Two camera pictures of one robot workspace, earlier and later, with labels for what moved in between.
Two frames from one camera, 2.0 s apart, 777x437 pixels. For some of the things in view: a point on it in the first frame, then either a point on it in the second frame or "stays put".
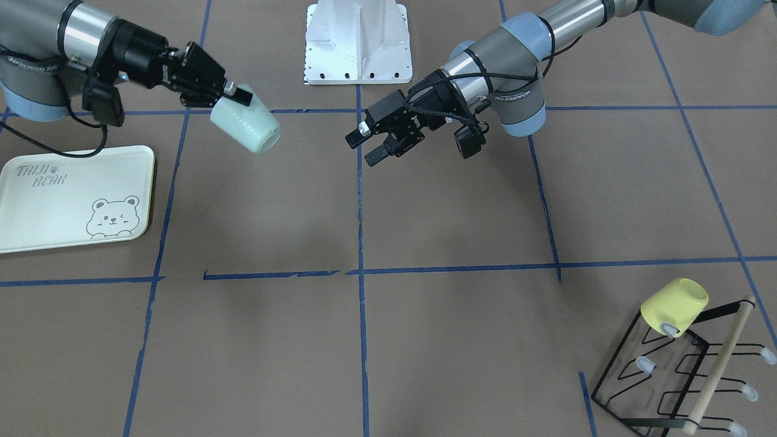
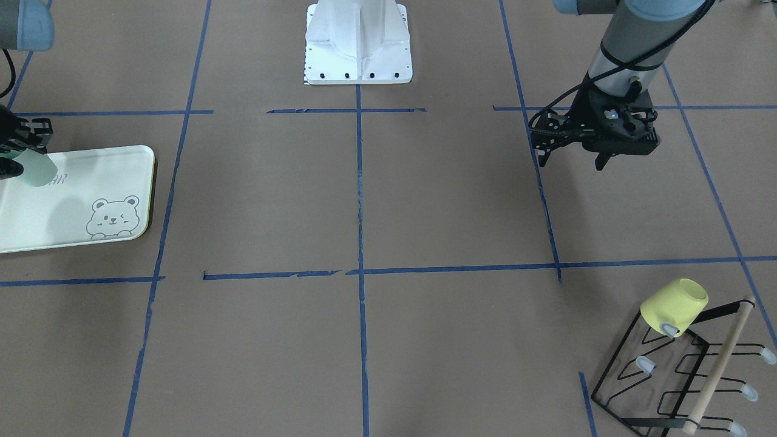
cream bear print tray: (51, 199) stays put
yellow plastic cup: (678, 303) stays put
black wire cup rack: (657, 385) stays put
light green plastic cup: (253, 126) → (39, 170)
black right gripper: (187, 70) → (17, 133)
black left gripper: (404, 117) → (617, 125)
